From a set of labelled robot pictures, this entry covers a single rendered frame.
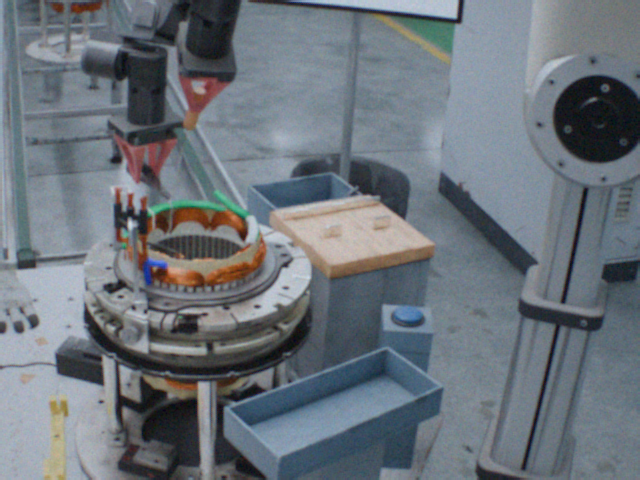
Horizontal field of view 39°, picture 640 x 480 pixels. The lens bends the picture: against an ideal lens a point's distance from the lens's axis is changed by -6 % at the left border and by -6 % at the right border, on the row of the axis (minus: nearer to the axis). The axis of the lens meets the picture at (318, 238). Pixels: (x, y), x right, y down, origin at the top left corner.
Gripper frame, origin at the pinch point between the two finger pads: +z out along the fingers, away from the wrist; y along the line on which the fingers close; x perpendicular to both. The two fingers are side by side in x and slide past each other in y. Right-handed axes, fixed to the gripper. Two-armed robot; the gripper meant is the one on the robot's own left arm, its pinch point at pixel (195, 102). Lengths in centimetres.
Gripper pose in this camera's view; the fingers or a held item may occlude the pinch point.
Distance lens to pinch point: 121.4
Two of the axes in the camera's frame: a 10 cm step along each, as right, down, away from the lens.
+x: 9.6, 0.3, 2.9
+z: -2.3, 6.7, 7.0
